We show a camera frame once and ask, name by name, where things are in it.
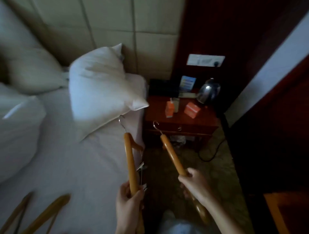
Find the white wall switch panel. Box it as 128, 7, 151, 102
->
186, 54, 225, 67

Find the orange wooden furniture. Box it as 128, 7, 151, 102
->
263, 192, 309, 234

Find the white folded duvet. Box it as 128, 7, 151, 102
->
0, 83, 47, 184

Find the crumpled plastic bag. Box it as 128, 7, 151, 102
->
169, 135, 187, 148

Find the flat orange box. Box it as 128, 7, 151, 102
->
184, 102, 201, 119

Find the white plump pillow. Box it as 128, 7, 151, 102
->
68, 43, 150, 143

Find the wooden hanger with metal clips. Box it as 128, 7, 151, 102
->
118, 115, 148, 234

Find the black telephone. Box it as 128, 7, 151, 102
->
148, 79, 180, 97

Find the dark red wooden door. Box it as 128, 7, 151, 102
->
226, 54, 309, 196

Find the white flat pillow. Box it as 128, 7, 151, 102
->
0, 1, 69, 95

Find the bed with white sheet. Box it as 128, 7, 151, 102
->
0, 88, 146, 234

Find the red wooden nightstand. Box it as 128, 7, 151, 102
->
144, 93, 220, 151

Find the person's grey clothing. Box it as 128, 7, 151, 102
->
157, 210, 218, 234

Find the person's left hand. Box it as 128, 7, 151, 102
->
115, 181, 148, 226

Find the person's right hand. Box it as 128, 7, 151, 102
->
178, 168, 214, 206

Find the black power cable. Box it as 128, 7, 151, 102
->
197, 105, 226, 162

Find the blue standing card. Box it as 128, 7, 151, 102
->
179, 75, 197, 92

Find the beige padded headboard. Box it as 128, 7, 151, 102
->
5, 0, 186, 81

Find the plain wooden clothes hanger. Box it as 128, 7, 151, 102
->
153, 121, 211, 225

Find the person's left forearm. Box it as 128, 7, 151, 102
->
115, 223, 143, 234

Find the tall orange box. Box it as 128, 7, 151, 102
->
165, 101, 175, 118

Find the silver electric kettle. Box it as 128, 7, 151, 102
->
196, 78, 221, 105

